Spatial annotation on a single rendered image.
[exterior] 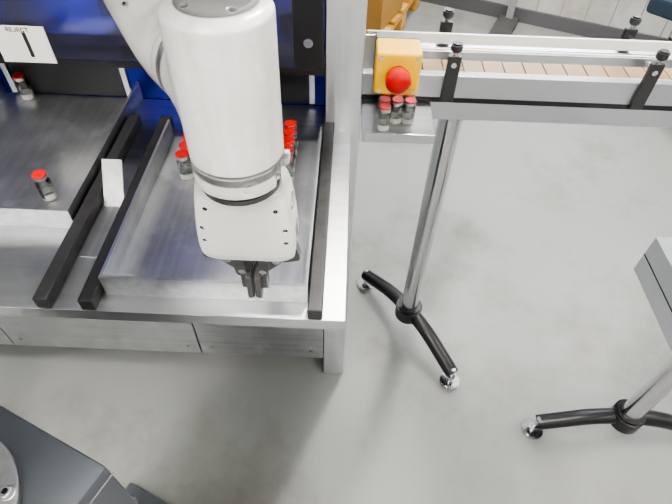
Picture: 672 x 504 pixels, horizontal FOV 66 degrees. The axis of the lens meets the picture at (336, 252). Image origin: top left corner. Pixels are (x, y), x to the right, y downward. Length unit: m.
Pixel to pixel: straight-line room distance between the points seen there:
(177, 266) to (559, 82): 0.75
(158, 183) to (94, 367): 1.00
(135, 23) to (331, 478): 1.24
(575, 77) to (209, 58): 0.82
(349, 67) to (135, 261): 0.44
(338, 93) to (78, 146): 0.44
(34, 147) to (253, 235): 0.57
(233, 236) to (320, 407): 1.09
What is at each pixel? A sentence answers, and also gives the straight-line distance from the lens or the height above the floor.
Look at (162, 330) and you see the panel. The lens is 1.51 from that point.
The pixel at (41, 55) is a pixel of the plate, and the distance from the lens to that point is 1.00.
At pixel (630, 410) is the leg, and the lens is 1.58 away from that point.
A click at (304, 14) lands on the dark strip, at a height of 1.08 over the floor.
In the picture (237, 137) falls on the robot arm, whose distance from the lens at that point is 0.42.
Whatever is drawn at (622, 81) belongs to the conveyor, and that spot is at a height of 0.93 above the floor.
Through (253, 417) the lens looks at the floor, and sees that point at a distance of 1.56.
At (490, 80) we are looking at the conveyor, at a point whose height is 0.93.
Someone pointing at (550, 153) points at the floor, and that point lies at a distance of 2.55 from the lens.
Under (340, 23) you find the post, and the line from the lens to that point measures 0.84.
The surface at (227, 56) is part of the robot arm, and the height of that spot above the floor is 1.24.
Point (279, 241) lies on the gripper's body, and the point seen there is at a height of 1.04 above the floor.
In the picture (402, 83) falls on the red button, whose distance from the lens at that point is 0.85.
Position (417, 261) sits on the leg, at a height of 0.37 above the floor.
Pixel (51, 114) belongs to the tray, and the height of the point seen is 0.88.
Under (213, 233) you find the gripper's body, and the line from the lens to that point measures 0.53.
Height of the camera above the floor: 1.42
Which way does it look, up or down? 48 degrees down
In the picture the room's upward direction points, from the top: 2 degrees clockwise
